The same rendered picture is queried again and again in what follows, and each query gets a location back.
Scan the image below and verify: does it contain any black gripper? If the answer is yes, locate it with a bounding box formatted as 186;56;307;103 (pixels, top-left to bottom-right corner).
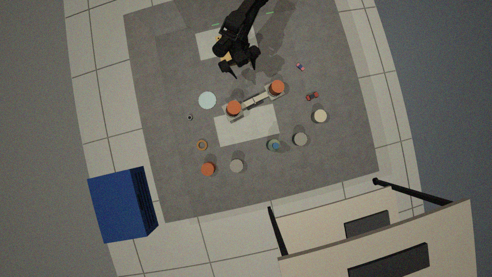
218;42;261;79

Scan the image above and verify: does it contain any cream balance beam with square pans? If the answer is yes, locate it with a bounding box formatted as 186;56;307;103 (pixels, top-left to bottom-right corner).
221;83;285;121

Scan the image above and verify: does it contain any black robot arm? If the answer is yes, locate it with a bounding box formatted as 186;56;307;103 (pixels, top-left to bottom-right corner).
212;0;268;67

